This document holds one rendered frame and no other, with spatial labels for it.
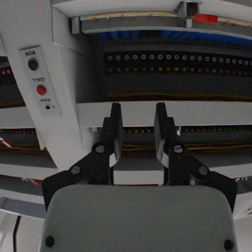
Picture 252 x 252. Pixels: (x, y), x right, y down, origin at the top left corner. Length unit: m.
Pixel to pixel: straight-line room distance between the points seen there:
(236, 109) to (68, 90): 0.30
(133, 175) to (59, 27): 0.35
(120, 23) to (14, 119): 0.28
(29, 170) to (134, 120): 0.36
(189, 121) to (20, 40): 0.30
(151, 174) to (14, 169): 0.42
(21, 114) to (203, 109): 0.35
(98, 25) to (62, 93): 0.12
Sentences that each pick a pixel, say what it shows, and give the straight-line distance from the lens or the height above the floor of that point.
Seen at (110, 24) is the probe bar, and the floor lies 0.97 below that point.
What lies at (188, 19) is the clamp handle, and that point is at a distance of 0.24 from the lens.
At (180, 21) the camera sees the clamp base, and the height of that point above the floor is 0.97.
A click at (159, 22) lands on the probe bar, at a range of 0.26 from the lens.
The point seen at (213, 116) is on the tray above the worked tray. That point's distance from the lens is 0.30.
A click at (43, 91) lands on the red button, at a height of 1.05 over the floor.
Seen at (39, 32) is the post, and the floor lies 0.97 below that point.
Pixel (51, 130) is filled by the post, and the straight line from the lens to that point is 0.32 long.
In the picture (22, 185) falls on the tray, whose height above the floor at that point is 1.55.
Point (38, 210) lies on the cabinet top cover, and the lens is 0.99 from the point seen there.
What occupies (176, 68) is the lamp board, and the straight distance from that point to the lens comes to 0.40.
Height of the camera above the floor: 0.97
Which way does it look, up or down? 38 degrees up
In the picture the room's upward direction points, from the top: 177 degrees clockwise
